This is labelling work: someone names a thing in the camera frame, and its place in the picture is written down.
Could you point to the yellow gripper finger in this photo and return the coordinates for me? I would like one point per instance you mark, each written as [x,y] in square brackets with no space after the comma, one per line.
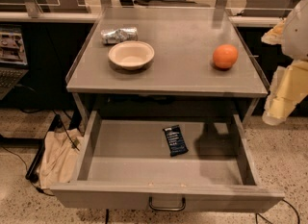
[289,86]
[274,35]

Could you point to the dark blue snack bar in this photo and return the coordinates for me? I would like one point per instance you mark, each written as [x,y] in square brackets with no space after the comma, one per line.
[175,140]

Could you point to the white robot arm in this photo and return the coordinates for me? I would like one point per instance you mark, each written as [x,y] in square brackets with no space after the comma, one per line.
[295,34]

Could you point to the grey counter cabinet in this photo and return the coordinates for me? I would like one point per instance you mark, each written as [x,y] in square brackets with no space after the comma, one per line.
[184,40]

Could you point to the grey open drawer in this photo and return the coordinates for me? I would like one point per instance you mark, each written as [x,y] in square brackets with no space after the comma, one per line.
[125,162]

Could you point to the orange fruit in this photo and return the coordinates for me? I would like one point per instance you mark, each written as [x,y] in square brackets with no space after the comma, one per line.
[225,56]

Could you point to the cream paper bowl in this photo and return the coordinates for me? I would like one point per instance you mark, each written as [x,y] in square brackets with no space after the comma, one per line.
[131,55]

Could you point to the crumpled silver foil bag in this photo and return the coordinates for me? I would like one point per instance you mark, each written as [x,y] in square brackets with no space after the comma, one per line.
[115,36]

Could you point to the beige cloth bag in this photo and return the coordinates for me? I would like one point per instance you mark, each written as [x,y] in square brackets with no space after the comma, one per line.
[59,158]

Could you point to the laptop computer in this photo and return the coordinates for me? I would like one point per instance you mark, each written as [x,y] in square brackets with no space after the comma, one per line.
[13,59]

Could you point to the black drawer handle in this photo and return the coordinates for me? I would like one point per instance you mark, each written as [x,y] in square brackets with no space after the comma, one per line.
[166,205]

